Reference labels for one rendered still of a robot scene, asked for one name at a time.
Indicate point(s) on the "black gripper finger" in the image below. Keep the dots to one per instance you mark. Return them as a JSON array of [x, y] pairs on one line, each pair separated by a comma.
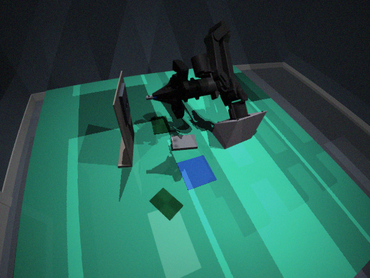
[[168, 99], [170, 89]]

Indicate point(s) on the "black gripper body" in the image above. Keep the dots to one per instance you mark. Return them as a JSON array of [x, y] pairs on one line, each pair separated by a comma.
[[186, 89]]

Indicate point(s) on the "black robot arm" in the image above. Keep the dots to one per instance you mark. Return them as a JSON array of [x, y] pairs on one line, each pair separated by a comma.
[[215, 71]]

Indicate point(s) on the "blue square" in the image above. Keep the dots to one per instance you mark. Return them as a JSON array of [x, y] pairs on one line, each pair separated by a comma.
[[196, 172]]

